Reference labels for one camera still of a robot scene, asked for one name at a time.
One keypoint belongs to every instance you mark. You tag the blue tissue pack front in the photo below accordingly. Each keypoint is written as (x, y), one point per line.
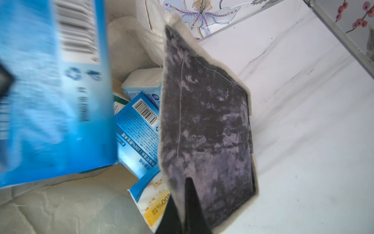
(137, 134)

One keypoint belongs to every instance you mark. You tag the beige canvas tote bag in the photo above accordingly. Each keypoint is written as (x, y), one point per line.
(204, 134)

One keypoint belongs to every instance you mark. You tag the white blue tissue cube pack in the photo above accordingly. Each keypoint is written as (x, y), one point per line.
(146, 81)

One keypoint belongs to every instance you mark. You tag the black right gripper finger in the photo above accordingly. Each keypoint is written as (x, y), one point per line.
(194, 221)

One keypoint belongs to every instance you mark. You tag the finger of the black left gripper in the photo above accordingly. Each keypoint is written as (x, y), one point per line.
(7, 81)

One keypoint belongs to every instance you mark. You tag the green tissue pack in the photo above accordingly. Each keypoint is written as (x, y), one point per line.
(119, 102)

